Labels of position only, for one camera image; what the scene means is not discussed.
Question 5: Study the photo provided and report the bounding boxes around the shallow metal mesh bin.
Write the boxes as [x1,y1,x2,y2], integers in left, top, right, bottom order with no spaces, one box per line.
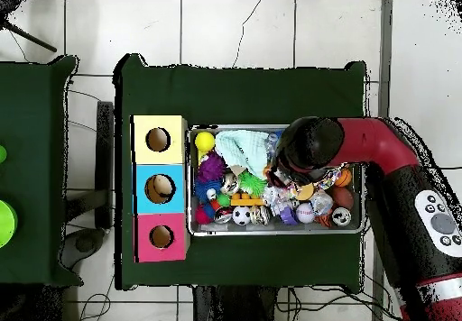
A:
[187,124,365,237]

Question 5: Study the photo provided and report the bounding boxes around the wooden box with three holes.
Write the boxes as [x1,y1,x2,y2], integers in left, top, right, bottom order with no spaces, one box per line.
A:
[130,114,190,263]

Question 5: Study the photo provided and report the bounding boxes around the purple spiky ball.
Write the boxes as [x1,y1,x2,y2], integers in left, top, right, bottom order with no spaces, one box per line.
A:
[197,151,228,183]

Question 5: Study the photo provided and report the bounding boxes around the mint green cloth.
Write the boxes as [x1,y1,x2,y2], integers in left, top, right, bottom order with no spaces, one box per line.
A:
[215,128,276,178]

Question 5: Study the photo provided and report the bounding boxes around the yellow smooth ball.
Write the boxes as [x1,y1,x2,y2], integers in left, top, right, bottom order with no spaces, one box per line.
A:
[194,131,217,153]

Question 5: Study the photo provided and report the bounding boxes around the black and white soccer ball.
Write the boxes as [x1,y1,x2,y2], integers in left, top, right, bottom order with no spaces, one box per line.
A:
[232,206,253,226]

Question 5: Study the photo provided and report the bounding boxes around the tan foam ball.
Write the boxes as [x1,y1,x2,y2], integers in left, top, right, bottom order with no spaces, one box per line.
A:
[293,182,316,201]

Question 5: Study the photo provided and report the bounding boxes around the small orange basketball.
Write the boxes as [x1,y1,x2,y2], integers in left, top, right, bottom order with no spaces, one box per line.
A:
[334,168,353,188]

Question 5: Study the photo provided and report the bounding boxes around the silver topped drink can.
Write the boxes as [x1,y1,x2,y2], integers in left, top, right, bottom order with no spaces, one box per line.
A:
[330,206,352,227]

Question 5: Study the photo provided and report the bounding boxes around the dark green side table cloth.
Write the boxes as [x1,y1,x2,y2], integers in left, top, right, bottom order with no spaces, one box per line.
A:
[0,55,85,288]

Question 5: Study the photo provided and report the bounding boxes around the large bright green cup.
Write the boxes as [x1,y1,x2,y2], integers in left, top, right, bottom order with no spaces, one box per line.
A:
[0,199,18,249]

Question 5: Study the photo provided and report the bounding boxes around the black tripod leg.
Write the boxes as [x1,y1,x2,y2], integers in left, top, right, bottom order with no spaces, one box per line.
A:
[0,17,58,53]

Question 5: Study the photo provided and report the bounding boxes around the green stringy koosh ball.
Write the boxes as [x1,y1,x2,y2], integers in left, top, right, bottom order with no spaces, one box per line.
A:
[237,170,268,198]

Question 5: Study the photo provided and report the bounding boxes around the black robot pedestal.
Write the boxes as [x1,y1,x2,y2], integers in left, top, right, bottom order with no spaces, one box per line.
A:
[192,285,279,321]

